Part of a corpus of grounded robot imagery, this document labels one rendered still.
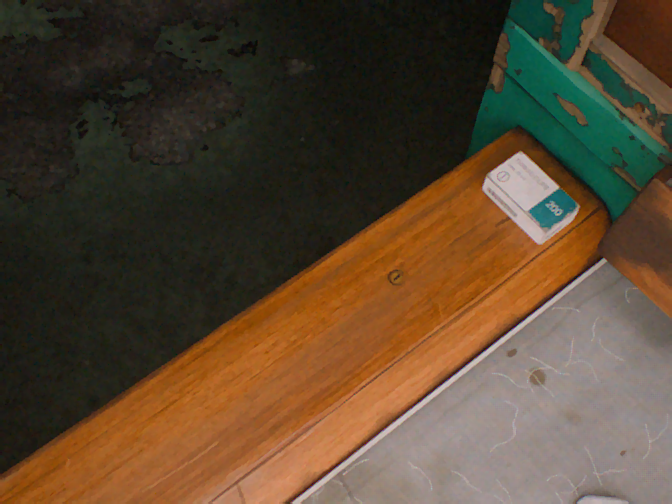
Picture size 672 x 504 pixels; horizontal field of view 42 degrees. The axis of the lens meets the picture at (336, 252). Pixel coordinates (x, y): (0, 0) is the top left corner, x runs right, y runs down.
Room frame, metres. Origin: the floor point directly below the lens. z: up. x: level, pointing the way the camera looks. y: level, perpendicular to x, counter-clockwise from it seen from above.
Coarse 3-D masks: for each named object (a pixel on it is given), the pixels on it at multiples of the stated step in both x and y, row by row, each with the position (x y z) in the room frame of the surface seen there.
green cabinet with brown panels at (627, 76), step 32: (512, 0) 0.46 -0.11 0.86; (544, 0) 0.45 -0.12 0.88; (576, 0) 0.43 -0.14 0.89; (608, 0) 0.42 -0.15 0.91; (640, 0) 0.41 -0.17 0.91; (544, 32) 0.44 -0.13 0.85; (576, 32) 0.42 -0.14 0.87; (608, 32) 0.42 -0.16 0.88; (640, 32) 0.41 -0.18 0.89; (576, 64) 0.42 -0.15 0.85; (608, 64) 0.40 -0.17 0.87; (640, 64) 0.40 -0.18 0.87; (608, 96) 0.40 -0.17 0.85; (640, 96) 0.38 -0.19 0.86
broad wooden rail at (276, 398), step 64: (512, 128) 0.43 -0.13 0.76; (448, 192) 0.36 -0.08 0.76; (576, 192) 0.37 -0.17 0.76; (384, 256) 0.30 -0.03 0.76; (448, 256) 0.31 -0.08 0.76; (512, 256) 0.31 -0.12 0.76; (576, 256) 0.33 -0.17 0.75; (256, 320) 0.25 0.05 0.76; (320, 320) 0.25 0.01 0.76; (384, 320) 0.26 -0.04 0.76; (448, 320) 0.26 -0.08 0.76; (512, 320) 0.27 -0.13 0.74; (192, 384) 0.20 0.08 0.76; (256, 384) 0.20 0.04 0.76; (320, 384) 0.21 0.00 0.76; (384, 384) 0.21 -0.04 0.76; (64, 448) 0.15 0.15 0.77; (128, 448) 0.15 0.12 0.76; (192, 448) 0.16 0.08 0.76; (256, 448) 0.16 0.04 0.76; (320, 448) 0.17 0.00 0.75
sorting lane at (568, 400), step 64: (576, 320) 0.28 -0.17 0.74; (640, 320) 0.28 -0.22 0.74; (448, 384) 0.22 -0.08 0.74; (512, 384) 0.23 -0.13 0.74; (576, 384) 0.23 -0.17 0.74; (640, 384) 0.24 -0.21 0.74; (384, 448) 0.18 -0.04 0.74; (448, 448) 0.18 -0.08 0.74; (512, 448) 0.18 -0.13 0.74; (576, 448) 0.19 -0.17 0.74; (640, 448) 0.19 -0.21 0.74
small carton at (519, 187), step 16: (512, 160) 0.38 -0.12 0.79; (528, 160) 0.38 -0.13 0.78; (496, 176) 0.37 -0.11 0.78; (512, 176) 0.37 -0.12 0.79; (528, 176) 0.37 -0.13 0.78; (544, 176) 0.37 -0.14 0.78; (496, 192) 0.36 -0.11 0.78; (512, 192) 0.35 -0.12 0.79; (528, 192) 0.35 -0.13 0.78; (544, 192) 0.36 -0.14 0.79; (560, 192) 0.36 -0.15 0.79; (512, 208) 0.35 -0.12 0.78; (528, 208) 0.34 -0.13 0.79; (544, 208) 0.34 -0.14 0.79; (560, 208) 0.34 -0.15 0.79; (576, 208) 0.34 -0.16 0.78; (528, 224) 0.33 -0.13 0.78; (544, 224) 0.33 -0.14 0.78; (560, 224) 0.33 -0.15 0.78; (544, 240) 0.33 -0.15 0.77
